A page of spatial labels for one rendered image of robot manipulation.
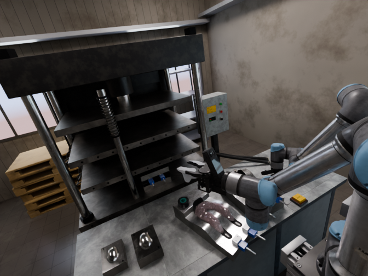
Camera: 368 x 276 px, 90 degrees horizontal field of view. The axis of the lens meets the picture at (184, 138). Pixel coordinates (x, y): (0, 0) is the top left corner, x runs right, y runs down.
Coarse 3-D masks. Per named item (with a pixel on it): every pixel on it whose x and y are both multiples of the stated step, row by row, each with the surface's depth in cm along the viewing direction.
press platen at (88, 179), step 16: (160, 144) 202; (176, 144) 195; (192, 144) 189; (96, 160) 190; (112, 160) 184; (128, 160) 179; (144, 160) 174; (160, 160) 169; (96, 176) 161; (112, 176) 157
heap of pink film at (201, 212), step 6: (204, 204) 130; (210, 204) 129; (216, 204) 126; (222, 204) 124; (198, 210) 127; (204, 210) 126; (216, 210) 123; (222, 210) 121; (228, 210) 123; (198, 216) 123; (204, 216) 119; (210, 216) 118; (228, 216) 119; (210, 222) 115; (216, 222) 115; (216, 228) 113; (222, 228) 114
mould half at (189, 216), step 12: (192, 192) 142; (204, 192) 140; (192, 204) 131; (228, 204) 127; (180, 216) 130; (192, 216) 126; (216, 216) 120; (240, 216) 121; (192, 228) 124; (204, 228) 113; (228, 228) 115; (240, 228) 113; (216, 240) 108; (228, 240) 108; (228, 252) 102
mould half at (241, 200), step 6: (246, 174) 149; (252, 174) 149; (228, 198) 144; (234, 198) 136; (240, 198) 132; (234, 204) 138; (240, 204) 130; (276, 204) 124; (282, 204) 128; (276, 210) 127
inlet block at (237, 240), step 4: (236, 236) 106; (232, 240) 105; (236, 240) 104; (240, 240) 105; (236, 244) 103; (240, 244) 103; (244, 244) 103; (240, 248) 102; (244, 248) 101; (248, 248) 101; (252, 252) 99
